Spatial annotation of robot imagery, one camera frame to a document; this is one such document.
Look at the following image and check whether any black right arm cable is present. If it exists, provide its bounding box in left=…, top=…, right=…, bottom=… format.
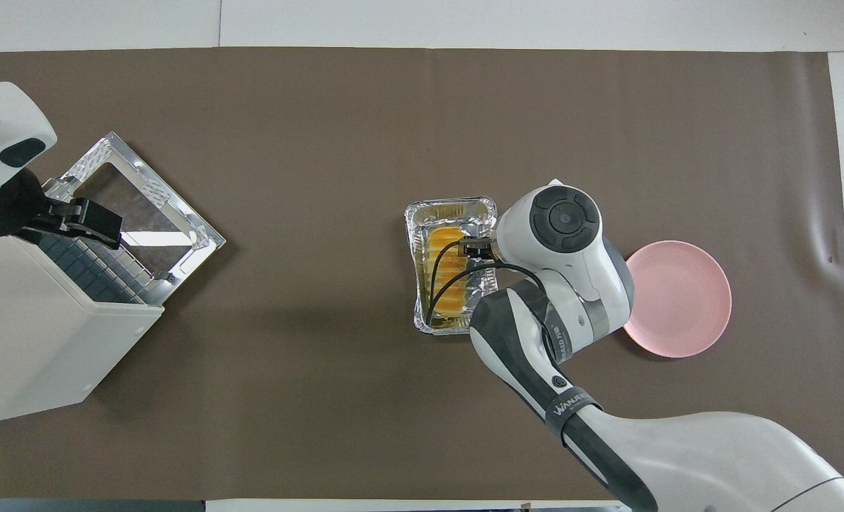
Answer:
left=425, top=238, right=561, bottom=328

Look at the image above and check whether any pink round plate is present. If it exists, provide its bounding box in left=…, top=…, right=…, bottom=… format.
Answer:
left=621, top=240, right=732, bottom=358

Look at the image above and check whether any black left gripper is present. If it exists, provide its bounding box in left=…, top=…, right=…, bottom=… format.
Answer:
left=0, top=169, right=124, bottom=250

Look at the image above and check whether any aluminium foil tray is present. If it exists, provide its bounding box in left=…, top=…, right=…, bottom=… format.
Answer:
left=405, top=197, right=499, bottom=336

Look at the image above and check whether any black wire oven rack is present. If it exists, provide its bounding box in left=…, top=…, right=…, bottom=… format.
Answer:
left=38, top=233, right=173, bottom=305

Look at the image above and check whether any brown table mat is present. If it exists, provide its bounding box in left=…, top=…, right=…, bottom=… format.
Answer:
left=0, top=47, right=844, bottom=502

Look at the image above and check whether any cream toaster oven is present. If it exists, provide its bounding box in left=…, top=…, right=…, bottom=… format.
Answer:
left=0, top=213, right=175, bottom=422

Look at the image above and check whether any sliced yellow bread loaf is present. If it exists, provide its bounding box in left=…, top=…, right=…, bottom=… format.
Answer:
left=427, top=226, right=469, bottom=315

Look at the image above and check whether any silver glass oven door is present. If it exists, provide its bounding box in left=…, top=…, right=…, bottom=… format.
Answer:
left=41, top=132, right=227, bottom=285

